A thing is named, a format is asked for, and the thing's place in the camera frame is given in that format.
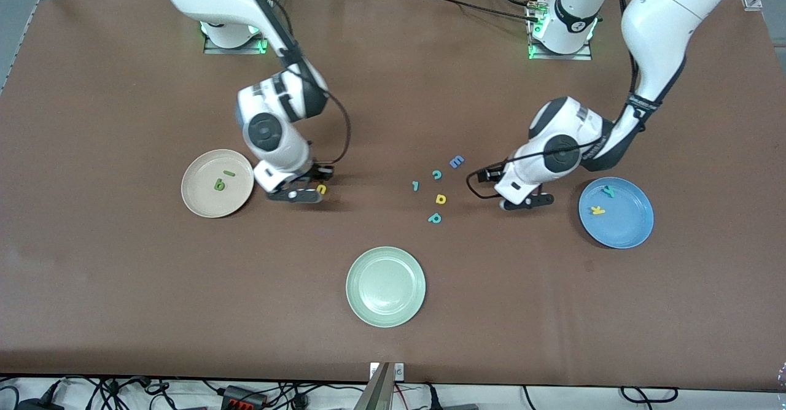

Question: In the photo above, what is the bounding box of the beige brown plate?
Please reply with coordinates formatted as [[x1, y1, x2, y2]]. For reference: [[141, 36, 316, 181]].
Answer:
[[181, 149, 255, 219]]

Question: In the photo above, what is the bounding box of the blue plate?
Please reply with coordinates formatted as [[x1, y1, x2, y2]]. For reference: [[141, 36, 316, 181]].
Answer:
[[578, 176, 655, 250]]

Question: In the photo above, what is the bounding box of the pale green plate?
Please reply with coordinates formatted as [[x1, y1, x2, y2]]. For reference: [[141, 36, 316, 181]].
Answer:
[[345, 246, 427, 328]]

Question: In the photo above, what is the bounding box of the brown table cover sheet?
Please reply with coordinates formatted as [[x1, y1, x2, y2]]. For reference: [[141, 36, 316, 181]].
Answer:
[[0, 0, 786, 392]]

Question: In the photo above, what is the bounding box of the black orange power strip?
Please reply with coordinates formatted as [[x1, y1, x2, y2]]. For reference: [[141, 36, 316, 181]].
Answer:
[[220, 385, 268, 410]]

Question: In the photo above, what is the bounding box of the black left camera cable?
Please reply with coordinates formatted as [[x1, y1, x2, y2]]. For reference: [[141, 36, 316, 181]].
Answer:
[[465, 134, 615, 200]]

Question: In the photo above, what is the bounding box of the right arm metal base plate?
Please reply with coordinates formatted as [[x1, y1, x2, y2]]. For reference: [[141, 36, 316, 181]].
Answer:
[[204, 0, 272, 55]]

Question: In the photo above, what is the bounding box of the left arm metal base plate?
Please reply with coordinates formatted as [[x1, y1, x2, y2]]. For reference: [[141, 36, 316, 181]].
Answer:
[[528, 2, 593, 61]]

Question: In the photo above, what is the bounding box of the long black cable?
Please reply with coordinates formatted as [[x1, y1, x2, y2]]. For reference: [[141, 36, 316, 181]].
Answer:
[[405, 0, 541, 24]]

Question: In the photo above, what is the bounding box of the aluminium camera post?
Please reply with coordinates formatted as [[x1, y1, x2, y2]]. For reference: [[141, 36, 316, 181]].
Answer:
[[355, 362, 394, 410]]

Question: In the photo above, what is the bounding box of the looped black cable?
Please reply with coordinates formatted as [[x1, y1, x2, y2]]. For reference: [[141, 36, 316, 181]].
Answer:
[[619, 387, 680, 406]]

